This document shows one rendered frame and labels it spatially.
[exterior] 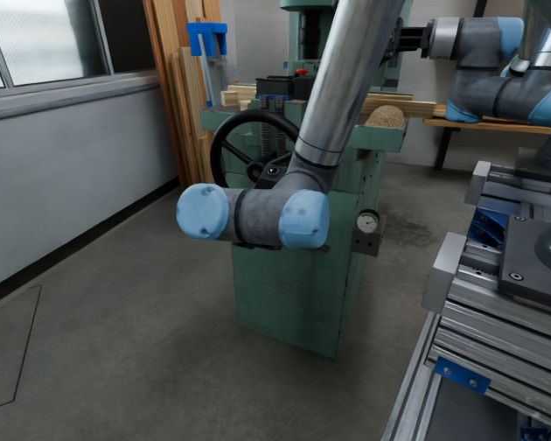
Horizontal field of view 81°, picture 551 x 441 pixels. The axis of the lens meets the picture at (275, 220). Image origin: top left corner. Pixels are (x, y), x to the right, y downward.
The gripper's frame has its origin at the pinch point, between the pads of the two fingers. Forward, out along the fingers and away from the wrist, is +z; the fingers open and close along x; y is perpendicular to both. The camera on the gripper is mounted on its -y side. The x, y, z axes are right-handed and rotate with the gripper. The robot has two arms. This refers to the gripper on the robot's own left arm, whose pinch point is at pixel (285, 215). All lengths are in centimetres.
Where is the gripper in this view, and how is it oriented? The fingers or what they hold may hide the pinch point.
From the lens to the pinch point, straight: 74.3
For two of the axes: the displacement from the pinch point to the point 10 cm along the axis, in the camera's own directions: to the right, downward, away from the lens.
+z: 3.4, 0.6, 9.4
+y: -2.0, 9.8, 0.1
